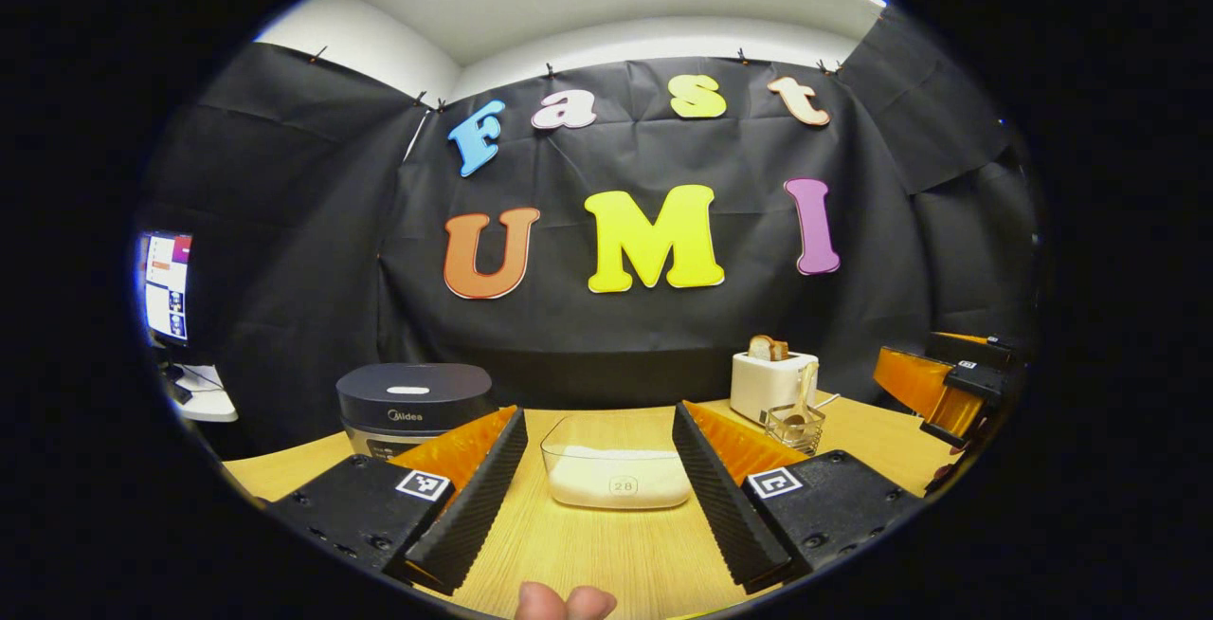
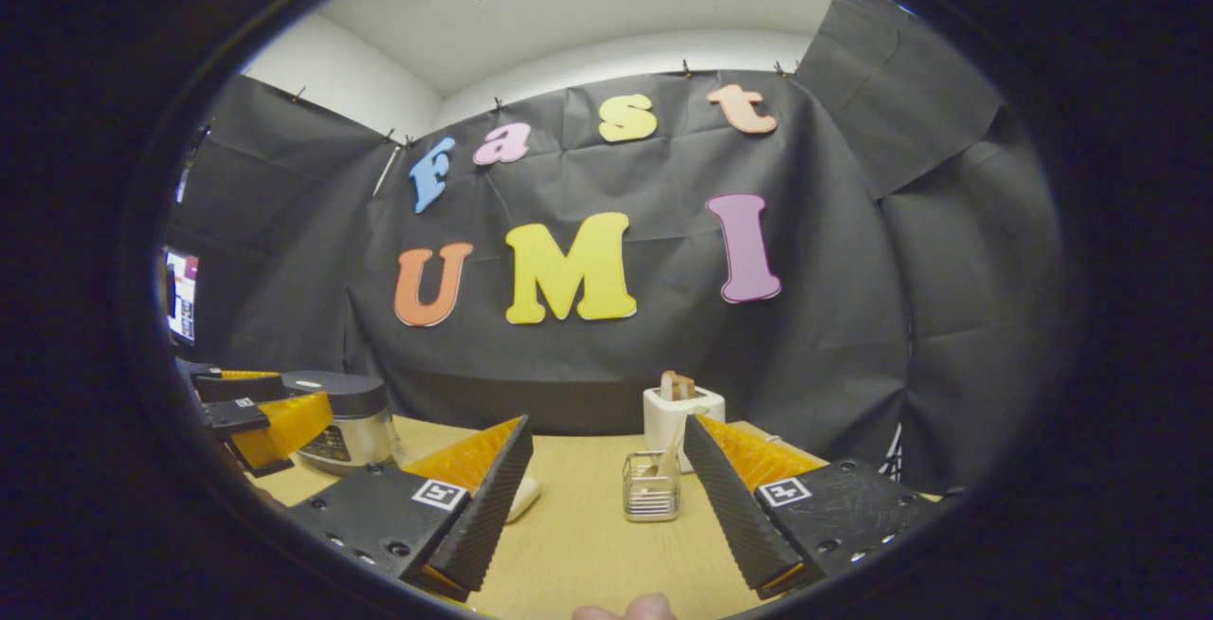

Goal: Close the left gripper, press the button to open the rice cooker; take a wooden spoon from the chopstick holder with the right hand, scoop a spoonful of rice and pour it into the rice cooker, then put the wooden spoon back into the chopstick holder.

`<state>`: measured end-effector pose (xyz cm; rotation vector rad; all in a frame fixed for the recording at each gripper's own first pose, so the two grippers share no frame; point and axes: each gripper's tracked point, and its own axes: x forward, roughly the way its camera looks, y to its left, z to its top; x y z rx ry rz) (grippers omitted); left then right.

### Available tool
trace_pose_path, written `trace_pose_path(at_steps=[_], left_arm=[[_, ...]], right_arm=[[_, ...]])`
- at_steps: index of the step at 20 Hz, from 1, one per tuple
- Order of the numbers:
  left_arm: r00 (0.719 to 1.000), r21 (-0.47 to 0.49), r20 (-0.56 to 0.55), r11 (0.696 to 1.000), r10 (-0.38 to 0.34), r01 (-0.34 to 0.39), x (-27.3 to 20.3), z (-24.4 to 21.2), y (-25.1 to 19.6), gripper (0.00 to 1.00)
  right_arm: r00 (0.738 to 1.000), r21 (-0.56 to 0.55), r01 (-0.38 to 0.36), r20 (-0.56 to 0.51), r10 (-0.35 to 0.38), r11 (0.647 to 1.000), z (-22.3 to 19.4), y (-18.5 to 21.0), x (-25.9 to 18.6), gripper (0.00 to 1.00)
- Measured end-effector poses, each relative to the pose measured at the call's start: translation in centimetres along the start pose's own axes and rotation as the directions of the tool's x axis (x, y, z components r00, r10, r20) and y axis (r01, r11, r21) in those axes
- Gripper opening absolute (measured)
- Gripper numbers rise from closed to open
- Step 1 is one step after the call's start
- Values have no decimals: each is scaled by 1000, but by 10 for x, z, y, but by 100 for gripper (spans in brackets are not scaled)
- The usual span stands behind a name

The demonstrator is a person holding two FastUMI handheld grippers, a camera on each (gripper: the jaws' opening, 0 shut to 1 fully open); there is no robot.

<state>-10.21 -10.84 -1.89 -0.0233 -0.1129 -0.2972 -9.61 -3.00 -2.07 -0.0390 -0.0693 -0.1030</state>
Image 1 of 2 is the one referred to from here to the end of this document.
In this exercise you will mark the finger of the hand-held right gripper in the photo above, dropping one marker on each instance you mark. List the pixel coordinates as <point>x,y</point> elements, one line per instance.
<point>957,416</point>
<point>910,381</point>

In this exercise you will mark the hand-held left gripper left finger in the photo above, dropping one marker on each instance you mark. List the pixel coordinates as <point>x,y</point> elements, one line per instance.
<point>477,506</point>

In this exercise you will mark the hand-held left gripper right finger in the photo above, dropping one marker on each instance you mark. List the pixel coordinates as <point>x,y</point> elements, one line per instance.
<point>720,497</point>

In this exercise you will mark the wooden spoon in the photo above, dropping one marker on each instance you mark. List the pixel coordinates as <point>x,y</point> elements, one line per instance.
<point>807,383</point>

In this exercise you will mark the clear plastic rice container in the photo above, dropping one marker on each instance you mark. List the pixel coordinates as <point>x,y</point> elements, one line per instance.
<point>616,483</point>

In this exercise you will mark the black silver rice cooker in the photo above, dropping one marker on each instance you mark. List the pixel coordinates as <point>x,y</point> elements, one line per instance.
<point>407,411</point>

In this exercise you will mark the white toaster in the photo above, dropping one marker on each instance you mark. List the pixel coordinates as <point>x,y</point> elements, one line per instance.
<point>758,388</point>

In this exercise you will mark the toasted bread slice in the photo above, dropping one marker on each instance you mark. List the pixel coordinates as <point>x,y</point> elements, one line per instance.
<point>766,348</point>

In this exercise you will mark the black backdrop cloth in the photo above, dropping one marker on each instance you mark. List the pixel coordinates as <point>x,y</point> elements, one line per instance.
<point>663,336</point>

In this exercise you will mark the white side table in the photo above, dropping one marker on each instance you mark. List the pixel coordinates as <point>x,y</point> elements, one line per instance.
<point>213,404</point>

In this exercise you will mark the black keyboard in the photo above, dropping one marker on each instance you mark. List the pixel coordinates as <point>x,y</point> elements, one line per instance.
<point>178,391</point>

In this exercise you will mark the computer monitor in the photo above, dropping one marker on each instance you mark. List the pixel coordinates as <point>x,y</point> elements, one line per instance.
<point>169,288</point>

